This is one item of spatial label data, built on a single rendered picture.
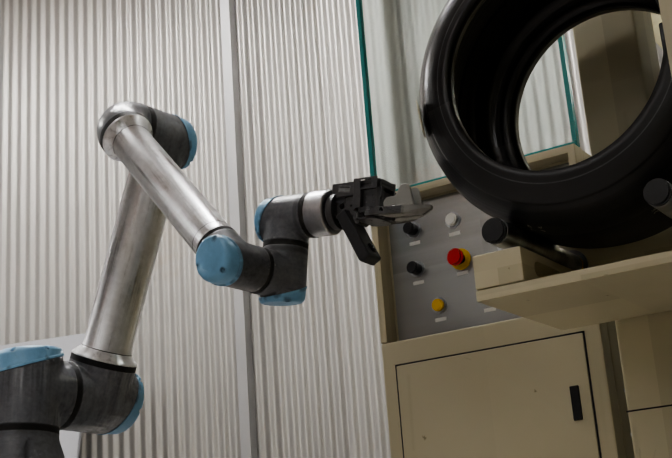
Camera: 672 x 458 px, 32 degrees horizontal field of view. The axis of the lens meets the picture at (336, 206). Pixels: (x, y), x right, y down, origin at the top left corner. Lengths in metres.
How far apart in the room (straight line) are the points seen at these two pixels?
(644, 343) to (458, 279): 0.72
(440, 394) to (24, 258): 3.31
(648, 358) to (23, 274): 3.95
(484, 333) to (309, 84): 2.80
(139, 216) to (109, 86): 3.15
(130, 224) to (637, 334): 1.13
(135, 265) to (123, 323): 0.13
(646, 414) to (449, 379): 0.66
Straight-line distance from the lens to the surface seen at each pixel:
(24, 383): 2.59
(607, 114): 2.37
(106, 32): 5.93
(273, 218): 2.32
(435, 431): 2.77
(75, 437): 5.11
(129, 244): 2.69
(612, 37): 2.42
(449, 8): 2.16
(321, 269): 5.08
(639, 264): 1.88
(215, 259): 2.20
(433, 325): 2.86
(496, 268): 1.97
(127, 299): 2.69
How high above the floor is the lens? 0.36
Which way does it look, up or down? 18 degrees up
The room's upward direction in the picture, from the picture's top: 4 degrees counter-clockwise
